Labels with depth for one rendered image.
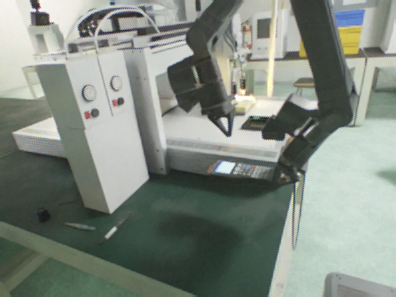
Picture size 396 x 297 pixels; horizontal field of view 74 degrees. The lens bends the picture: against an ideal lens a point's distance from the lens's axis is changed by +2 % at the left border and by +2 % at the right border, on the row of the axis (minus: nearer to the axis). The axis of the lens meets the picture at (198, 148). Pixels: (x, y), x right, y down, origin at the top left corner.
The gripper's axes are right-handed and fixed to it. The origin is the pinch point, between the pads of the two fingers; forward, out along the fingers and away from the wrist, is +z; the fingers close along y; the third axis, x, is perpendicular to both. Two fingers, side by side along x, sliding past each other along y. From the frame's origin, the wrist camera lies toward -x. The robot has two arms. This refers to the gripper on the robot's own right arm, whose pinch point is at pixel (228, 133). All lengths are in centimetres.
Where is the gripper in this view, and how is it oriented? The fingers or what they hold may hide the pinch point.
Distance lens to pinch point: 71.0
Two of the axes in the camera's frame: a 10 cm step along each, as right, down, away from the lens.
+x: 8.5, -1.3, -5.1
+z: 3.3, 8.9, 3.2
